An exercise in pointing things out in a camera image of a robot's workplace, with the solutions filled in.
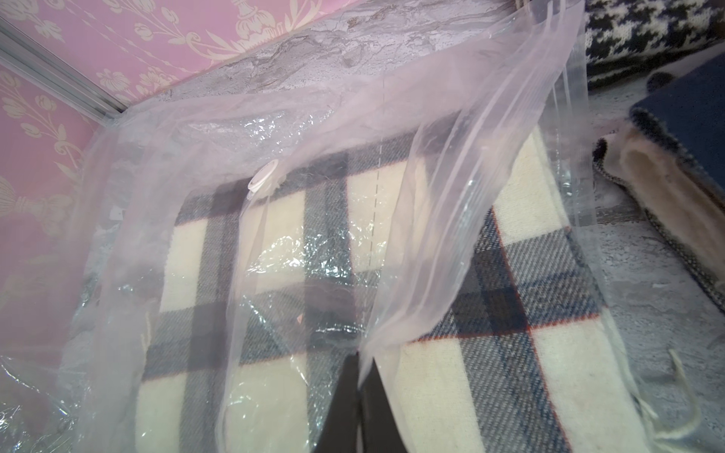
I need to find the clear plastic vacuum bag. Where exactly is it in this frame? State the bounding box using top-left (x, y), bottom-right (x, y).
top-left (1, 1), bottom-right (647, 452)

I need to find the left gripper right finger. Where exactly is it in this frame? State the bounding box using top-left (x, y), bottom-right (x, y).
top-left (360, 362), bottom-right (408, 453)

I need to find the navy grey checked scarf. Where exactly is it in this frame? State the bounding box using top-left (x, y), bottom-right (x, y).
top-left (629, 54), bottom-right (724, 203)

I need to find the cream grey plaid scarf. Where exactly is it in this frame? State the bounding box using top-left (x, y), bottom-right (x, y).
top-left (132, 129), bottom-right (703, 453)

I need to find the cream fuzzy scarf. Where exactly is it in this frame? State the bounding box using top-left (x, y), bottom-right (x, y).
top-left (595, 126), bottom-right (724, 291)

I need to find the black white houndstooth scarf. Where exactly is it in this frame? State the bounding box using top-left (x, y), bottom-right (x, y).
top-left (585, 0), bottom-right (724, 91)

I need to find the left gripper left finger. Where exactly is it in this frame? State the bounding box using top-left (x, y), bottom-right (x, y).
top-left (315, 354), bottom-right (360, 453)

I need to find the grey black checked scarf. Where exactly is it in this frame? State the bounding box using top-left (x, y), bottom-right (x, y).
top-left (591, 138), bottom-right (725, 315)

